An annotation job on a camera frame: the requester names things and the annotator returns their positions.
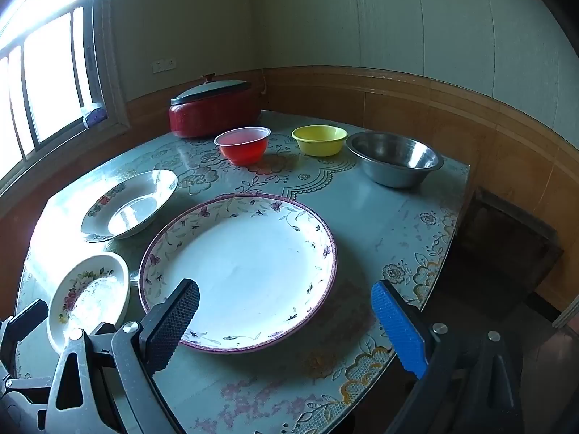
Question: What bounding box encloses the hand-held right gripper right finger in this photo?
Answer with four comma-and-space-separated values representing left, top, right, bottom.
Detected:
371, 280, 525, 434

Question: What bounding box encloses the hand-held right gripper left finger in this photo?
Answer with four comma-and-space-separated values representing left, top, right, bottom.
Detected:
45, 279, 200, 434

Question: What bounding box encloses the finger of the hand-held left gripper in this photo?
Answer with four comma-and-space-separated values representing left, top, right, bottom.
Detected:
0, 377, 55, 434
0, 301, 49, 376

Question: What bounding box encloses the small floral plate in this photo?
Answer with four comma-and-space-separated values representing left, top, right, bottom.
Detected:
47, 253, 131, 356

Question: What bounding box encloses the large purple-rimmed floral plate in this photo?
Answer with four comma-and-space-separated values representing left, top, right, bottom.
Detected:
138, 193, 338, 354

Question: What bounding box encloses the deep floral-rimmed plate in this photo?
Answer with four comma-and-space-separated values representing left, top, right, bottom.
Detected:
80, 169, 178, 242

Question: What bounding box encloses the stainless steel bowl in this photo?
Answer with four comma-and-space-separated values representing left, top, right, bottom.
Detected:
346, 131, 444, 189

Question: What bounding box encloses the red translucent plastic bowl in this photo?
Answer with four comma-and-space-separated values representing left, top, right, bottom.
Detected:
214, 125, 271, 166

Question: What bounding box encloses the yellow plastic bowl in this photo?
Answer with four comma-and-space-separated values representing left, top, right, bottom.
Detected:
292, 125, 349, 157

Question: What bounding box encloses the floral tablecloth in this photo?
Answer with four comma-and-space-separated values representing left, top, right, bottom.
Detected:
13, 109, 471, 434

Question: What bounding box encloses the dark wooden stool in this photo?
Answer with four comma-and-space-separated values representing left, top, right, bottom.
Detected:
459, 185, 564, 299

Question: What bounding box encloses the red electric cooking pot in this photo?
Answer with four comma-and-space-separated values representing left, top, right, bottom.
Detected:
169, 88, 262, 139

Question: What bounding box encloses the purple and white container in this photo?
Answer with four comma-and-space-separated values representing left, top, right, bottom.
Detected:
83, 102, 107, 127

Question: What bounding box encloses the grey pot lid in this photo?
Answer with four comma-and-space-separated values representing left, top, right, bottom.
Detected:
172, 73, 252, 105

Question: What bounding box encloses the window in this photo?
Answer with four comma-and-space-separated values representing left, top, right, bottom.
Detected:
0, 0, 132, 182

